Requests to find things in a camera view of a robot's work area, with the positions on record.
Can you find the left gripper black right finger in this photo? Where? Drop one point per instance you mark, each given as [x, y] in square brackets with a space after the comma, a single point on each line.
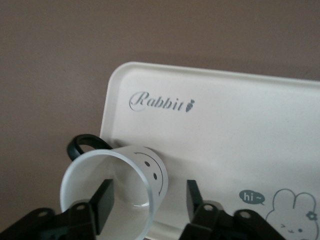
[212, 225]

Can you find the cream rabbit print tray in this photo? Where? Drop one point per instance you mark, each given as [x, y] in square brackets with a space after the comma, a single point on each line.
[225, 140]

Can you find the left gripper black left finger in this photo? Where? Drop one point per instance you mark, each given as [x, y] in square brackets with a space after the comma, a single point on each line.
[75, 220]

